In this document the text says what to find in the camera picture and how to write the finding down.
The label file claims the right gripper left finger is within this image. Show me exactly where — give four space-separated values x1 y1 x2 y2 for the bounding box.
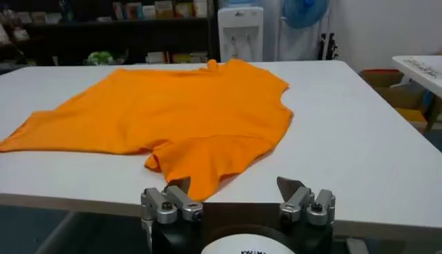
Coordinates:
140 176 204 226

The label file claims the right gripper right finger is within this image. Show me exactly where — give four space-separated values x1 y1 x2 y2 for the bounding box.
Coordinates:
276 176 336 227

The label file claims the orange t-shirt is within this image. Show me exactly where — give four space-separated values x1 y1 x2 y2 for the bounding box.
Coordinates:
0 58 295 203

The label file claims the yellow printed cardboard box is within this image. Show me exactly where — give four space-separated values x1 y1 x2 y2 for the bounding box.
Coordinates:
393 107 430 134

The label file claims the yellow green medicine box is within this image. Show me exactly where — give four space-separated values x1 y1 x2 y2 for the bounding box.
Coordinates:
171 52 191 64

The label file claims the white red medicine box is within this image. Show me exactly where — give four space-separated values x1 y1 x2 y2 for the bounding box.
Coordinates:
146 51 167 65

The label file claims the white green medicine box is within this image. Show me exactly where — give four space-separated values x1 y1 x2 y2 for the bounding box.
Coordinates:
189 52 209 64
174 2 194 19

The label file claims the red-rimmed open cardboard box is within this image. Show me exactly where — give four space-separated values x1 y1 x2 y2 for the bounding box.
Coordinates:
358 68 429 112

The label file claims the black folded tripod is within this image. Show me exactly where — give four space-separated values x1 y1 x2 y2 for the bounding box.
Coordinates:
318 32 340 61

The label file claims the bowl with green items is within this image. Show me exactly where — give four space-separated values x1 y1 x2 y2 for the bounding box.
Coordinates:
86 50 115 66

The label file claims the white side table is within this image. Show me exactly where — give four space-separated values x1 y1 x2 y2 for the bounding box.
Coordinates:
392 55 442 99

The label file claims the black shelf unit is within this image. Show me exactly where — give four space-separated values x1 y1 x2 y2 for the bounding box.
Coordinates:
0 0 220 75

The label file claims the blue water jug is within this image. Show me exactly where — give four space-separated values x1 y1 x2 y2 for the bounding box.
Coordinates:
282 0 330 30
224 0 258 8

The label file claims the white water dispenser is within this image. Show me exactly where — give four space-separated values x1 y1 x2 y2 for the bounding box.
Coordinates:
217 6 265 64

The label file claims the beige yellow medicine box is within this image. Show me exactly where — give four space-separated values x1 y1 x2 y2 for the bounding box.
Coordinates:
154 0 175 19

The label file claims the orange pictured medicine box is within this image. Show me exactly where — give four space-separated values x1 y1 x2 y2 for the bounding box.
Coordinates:
124 1 144 20

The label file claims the white blue medicine box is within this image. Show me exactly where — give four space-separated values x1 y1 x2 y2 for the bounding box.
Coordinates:
112 1 126 21

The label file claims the blue bottle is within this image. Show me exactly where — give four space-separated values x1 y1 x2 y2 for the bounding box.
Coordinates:
58 0 75 23

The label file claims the white wire jug rack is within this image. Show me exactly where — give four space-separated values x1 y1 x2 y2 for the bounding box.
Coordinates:
274 0 332 62

